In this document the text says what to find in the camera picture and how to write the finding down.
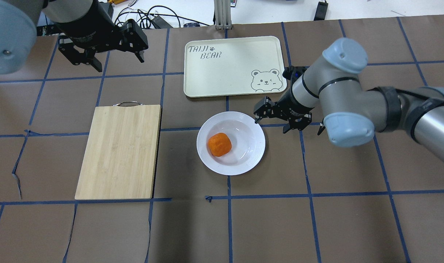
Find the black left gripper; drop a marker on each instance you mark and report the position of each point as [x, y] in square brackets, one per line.
[83, 26]

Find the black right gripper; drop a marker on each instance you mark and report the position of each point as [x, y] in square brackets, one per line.
[291, 107]

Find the orange fruit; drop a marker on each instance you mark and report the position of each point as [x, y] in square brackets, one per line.
[219, 144]

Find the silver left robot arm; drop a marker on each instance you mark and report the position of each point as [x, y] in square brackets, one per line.
[18, 26]

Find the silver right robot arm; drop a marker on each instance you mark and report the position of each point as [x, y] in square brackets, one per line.
[352, 115]

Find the cream bear tray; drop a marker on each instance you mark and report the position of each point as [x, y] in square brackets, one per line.
[233, 66]

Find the white round plate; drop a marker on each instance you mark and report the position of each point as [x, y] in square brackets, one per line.
[247, 138]

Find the bamboo cutting board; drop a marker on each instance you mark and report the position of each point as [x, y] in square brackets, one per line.
[120, 159]

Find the black power adapter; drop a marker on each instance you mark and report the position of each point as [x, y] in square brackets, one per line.
[321, 10]

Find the aluminium profile post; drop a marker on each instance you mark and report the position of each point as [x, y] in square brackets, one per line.
[223, 19]

